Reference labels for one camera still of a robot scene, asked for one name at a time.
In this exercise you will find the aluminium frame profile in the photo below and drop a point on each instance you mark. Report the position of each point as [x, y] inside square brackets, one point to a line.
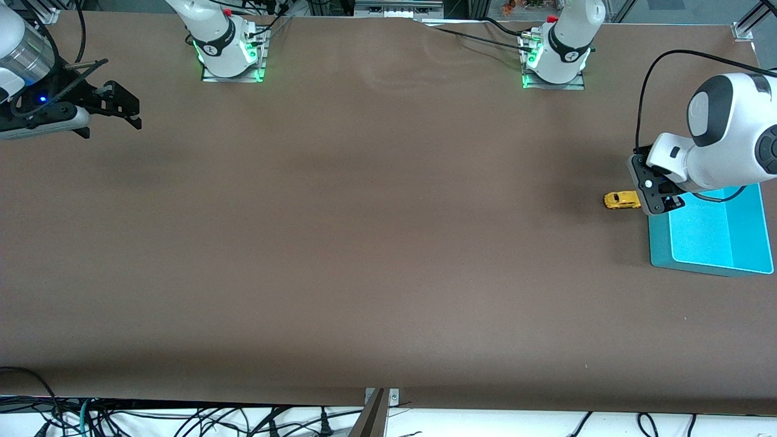
[745, 29]

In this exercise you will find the black power plug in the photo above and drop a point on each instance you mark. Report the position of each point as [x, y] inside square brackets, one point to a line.
[326, 428]

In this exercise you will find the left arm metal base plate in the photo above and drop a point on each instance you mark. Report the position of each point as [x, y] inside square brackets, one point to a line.
[552, 85]

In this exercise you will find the small metal edge bracket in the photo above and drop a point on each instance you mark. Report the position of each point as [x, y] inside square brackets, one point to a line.
[393, 397]

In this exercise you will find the brown table cover sheet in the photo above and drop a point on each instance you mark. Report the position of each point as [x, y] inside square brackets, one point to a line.
[388, 255]

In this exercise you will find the aluminium corner bracket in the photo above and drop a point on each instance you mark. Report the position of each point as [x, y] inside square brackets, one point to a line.
[45, 13]

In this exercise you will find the small orange background object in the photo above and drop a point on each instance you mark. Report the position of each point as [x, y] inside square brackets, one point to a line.
[508, 6]

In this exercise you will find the turquoise plastic bin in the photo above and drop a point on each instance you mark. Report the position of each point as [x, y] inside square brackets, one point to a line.
[716, 243]

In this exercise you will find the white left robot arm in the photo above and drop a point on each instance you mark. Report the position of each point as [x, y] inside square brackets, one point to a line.
[722, 139]

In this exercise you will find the yellow beetle toy car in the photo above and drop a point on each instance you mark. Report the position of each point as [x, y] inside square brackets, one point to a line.
[620, 199]

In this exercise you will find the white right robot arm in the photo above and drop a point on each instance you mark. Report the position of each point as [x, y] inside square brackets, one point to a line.
[218, 45]

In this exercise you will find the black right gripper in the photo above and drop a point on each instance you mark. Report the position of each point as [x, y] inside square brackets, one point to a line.
[81, 93]

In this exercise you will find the grey background device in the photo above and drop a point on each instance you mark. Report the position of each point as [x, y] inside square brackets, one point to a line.
[394, 9]

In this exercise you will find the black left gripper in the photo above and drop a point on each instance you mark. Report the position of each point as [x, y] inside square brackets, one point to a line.
[670, 202]

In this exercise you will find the grey metal post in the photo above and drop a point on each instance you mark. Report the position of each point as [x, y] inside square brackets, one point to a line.
[371, 422]

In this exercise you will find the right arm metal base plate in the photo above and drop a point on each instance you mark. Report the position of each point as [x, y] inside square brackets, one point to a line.
[234, 77]

